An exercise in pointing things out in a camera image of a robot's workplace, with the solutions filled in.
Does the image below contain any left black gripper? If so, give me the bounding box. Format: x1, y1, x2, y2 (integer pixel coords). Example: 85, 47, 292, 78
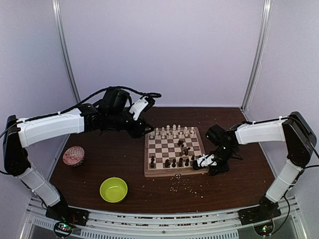
107, 108, 155, 138

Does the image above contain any dark queen piece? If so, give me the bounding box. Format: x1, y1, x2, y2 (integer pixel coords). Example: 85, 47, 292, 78
164, 159, 170, 168

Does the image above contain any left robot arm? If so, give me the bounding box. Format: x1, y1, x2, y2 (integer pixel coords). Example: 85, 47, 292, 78
0, 86, 161, 221

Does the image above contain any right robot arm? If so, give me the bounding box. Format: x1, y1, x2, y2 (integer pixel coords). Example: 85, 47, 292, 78
196, 112, 317, 220

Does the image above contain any wooden chess board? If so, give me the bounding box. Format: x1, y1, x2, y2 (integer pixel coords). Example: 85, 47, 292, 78
144, 127, 208, 177

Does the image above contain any pile of dark chess pieces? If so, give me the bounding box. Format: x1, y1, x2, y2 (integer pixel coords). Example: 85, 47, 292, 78
177, 140, 190, 156

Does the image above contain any green plastic bowl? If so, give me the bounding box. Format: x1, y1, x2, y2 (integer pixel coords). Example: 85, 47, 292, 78
99, 177, 128, 204

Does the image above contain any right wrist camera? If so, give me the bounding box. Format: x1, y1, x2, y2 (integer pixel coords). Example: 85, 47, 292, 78
192, 154, 217, 170

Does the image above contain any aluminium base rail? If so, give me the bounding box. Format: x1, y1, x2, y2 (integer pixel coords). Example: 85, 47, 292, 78
19, 195, 304, 239

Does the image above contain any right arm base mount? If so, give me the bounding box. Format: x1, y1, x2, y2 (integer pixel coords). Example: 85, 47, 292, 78
238, 203, 282, 237

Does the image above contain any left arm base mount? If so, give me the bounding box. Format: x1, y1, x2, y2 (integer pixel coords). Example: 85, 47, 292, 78
45, 208, 89, 238

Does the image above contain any right aluminium frame post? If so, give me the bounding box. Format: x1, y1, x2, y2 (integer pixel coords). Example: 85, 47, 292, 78
241, 0, 273, 113

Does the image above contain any aluminium frame post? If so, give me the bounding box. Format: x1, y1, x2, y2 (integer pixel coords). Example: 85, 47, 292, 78
51, 0, 84, 112
241, 0, 273, 113

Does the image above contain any left aluminium frame post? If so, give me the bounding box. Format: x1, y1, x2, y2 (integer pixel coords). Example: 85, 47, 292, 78
51, 0, 84, 112

